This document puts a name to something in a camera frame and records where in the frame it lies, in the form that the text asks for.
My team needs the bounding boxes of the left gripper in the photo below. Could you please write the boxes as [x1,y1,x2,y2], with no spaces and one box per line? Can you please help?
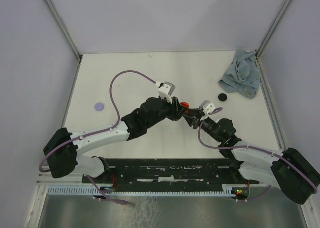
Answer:
[146,95,188,129]

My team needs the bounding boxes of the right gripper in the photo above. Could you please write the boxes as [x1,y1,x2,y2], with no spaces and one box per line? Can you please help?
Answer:
[183,107,222,142]

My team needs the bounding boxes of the black earbud charging case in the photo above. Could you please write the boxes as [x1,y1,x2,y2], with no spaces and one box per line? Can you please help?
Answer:
[218,93,228,102]

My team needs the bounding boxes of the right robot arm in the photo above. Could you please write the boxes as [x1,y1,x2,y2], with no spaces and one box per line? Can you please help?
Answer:
[182,108,320,204]

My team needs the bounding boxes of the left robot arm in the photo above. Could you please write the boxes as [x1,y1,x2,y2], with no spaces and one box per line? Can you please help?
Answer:
[39,97,188,183]

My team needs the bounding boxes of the blue denim cloth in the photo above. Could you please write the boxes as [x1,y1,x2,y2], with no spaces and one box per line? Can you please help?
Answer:
[218,50,261,99]

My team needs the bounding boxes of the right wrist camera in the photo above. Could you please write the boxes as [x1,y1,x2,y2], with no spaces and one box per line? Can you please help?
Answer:
[199,100,216,117]

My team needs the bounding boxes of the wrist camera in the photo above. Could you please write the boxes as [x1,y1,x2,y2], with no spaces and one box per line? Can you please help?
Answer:
[155,81,176,103]
[199,100,216,117]

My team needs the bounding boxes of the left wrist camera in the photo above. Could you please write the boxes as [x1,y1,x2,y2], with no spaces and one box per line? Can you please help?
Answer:
[155,81,176,103]

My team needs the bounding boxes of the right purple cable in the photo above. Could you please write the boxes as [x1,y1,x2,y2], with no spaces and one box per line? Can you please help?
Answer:
[198,107,317,201]

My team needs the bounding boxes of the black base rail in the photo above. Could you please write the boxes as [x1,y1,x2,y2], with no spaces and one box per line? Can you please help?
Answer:
[94,158,259,193]

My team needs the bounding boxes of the right aluminium frame post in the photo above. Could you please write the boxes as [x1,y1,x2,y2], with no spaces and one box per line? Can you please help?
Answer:
[256,0,294,59]

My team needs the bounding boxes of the aluminium frame post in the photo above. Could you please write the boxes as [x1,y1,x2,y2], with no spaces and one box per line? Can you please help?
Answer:
[43,0,82,60]
[256,0,294,59]

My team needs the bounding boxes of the left aluminium frame post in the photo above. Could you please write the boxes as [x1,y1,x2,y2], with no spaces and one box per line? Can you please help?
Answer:
[43,0,82,60]

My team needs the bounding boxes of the white cable duct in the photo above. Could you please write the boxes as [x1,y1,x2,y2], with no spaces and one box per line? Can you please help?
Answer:
[47,184,237,197]

